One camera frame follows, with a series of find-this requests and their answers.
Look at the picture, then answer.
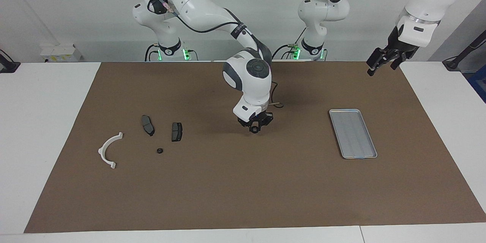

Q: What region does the white curved plastic bracket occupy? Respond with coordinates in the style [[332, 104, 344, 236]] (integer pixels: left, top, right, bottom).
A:
[[98, 132, 124, 170]]

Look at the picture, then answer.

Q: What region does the black brake pad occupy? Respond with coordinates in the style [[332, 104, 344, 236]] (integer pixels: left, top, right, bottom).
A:
[[171, 122, 183, 142], [141, 115, 155, 137]]

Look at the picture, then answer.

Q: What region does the white box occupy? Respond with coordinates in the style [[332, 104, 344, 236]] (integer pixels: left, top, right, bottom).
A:
[[39, 43, 83, 63]]

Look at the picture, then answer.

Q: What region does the black cable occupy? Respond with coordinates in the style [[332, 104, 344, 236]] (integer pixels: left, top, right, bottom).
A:
[[268, 81, 285, 109], [271, 26, 307, 61], [150, 0, 248, 35], [144, 43, 159, 62]]

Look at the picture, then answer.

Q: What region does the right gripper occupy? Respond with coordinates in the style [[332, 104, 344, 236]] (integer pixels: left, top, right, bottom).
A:
[[237, 110, 274, 133]]

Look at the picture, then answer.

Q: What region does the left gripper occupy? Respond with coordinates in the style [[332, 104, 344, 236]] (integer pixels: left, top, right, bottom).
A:
[[366, 25, 419, 77]]

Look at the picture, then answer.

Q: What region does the blue crate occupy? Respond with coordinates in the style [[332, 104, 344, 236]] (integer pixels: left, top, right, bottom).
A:
[[468, 73, 486, 104]]

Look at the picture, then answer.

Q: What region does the black stand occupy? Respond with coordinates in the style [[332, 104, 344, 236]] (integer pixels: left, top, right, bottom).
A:
[[0, 49, 21, 74], [442, 30, 486, 72]]

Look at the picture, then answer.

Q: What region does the silver metal tray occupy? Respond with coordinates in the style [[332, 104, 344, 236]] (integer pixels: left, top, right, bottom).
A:
[[328, 109, 378, 159]]

